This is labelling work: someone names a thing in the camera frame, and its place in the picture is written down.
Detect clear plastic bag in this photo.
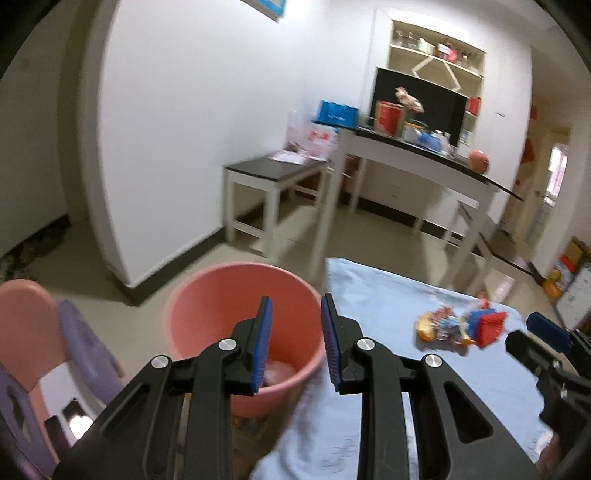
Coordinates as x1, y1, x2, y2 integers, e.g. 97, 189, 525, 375
285, 110, 310, 153

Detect purple plastic chair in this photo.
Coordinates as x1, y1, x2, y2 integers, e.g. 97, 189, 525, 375
0, 299, 125, 480

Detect pink plastic bag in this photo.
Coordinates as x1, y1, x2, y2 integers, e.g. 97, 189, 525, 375
305, 124, 340, 162

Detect brown cardboard box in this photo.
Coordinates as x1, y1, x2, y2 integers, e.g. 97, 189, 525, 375
566, 236, 591, 266

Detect white table with glass top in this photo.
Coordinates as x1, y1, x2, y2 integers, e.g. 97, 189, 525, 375
310, 117, 525, 296

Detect blue shopping bag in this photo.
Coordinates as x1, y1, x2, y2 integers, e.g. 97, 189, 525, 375
316, 99, 360, 129

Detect pink flower bouquet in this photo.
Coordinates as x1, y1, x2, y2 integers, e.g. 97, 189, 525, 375
394, 87, 424, 114

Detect black monitor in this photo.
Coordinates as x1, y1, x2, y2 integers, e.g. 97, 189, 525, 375
369, 67, 468, 148

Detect red foam net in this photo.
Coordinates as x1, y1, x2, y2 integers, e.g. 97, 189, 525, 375
471, 313, 509, 349

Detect row of shelf jars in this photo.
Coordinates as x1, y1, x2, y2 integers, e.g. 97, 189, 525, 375
394, 30, 478, 63

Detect orange ball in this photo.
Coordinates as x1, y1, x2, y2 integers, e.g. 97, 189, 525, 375
468, 148, 491, 174

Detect pink plastic bucket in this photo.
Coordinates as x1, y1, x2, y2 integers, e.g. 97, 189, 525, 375
164, 262, 326, 418

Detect light blue cloth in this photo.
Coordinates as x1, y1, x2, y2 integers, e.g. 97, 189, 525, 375
249, 257, 583, 480

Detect grey framed drawing board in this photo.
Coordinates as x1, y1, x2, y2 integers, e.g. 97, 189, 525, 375
551, 265, 591, 333

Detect cream wall shelf cabinet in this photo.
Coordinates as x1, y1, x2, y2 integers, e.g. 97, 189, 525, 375
369, 7, 488, 148

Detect pile of shoes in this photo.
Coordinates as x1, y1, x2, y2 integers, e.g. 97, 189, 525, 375
0, 217, 72, 278

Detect white plastic bag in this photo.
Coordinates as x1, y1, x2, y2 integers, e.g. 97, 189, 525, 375
261, 360, 298, 386

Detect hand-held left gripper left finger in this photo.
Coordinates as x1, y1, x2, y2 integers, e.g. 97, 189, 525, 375
53, 296, 274, 480

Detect red gift box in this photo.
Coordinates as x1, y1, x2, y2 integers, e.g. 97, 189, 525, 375
373, 100, 404, 136

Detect white bench with dark top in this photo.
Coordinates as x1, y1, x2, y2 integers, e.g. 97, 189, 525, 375
443, 200, 539, 296
223, 154, 338, 257

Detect colourful printed box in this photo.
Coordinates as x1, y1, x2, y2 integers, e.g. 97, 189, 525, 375
542, 256, 580, 296

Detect blue foam net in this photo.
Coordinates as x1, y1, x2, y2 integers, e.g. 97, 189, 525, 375
463, 309, 506, 326

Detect colourful trash pile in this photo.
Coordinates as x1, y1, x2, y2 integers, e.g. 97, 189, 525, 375
414, 307, 476, 349

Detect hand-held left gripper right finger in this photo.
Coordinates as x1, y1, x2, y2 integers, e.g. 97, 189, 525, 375
321, 293, 539, 480

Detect black phone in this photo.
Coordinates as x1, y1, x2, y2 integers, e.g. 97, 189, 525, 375
44, 397, 100, 448

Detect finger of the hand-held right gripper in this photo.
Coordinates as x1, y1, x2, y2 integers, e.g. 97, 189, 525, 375
505, 330, 573, 398
526, 312, 591, 365

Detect blue framed wall picture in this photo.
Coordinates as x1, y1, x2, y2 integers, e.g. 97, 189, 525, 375
240, 0, 284, 23

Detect pink plastic chair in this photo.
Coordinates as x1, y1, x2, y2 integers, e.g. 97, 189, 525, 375
0, 279, 72, 393

